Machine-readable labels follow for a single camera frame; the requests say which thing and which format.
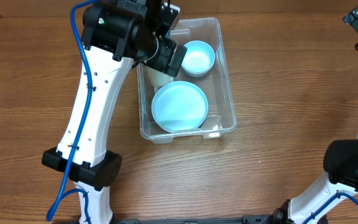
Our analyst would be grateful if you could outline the cream cup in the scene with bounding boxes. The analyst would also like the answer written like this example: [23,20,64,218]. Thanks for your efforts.
[146,67,174,88]

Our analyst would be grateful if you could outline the light blue bowl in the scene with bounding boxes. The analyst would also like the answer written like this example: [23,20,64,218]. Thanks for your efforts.
[181,40,215,77]

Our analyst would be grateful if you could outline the light blue plate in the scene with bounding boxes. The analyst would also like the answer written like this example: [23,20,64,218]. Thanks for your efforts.
[151,81,209,133]

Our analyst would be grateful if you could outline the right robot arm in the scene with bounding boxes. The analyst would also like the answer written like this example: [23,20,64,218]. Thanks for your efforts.
[263,134,358,224]

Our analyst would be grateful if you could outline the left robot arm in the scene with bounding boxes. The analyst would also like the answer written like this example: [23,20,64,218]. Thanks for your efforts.
[42,0,186,223]

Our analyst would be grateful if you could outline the clear plastic storage bin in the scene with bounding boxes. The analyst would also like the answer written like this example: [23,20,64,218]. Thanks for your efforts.
[137,17,237,144]

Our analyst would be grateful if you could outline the right blue cable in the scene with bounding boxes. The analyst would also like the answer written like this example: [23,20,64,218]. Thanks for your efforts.
[301,191,358,224]

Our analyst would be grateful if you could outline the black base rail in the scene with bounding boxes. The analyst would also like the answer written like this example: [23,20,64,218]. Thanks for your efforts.
[111,215,270,224]

